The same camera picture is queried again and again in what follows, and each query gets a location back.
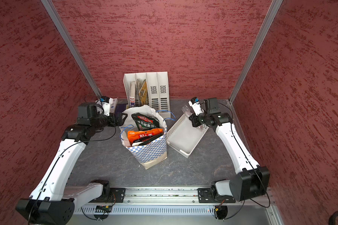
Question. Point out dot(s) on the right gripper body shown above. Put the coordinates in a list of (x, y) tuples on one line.
[(199, 119)]

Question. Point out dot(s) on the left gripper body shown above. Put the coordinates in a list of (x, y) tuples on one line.
[(112, 122)]

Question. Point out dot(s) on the orange red condiment packet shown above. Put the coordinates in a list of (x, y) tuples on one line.
[(141, 136)]

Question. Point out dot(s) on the black red condiment packet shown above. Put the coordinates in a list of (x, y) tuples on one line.
[(145, 122)]

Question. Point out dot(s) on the checkered paper bag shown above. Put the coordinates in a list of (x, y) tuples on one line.
[(152, 151)]

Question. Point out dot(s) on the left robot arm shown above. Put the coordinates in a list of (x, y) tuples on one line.
[(48, 204)]

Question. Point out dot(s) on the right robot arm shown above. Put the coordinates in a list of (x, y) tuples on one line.
[(251, 179)]

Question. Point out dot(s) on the dark blue book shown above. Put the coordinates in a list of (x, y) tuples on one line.
[(120, 108)]

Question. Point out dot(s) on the white sketch book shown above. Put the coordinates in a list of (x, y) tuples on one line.
[(113, 104)]

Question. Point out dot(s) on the white plastic basket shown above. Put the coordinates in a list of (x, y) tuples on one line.
[(182, 136)]

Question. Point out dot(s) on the yellow comic book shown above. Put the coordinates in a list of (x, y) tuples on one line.
[(142, 90)]

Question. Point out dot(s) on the white file organizer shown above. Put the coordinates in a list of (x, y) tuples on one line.
[(158, 90)]

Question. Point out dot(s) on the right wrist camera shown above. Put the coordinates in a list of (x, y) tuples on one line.
[(195, 104)]

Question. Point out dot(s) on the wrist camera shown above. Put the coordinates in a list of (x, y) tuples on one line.
[(106, 103), (195, 104)]

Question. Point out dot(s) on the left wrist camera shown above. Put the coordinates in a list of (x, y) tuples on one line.
[(106, 103)]

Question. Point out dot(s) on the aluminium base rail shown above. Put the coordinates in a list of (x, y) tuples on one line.
[(164, 195)]

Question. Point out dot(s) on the left metal corner post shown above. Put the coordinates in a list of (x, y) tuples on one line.
[(54, 15)]

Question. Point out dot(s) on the metal corner post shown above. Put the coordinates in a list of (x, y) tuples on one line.
[(268, 20), (54, 15)]

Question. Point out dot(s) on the right metal corner post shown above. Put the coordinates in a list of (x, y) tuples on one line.
[(268, 20)]

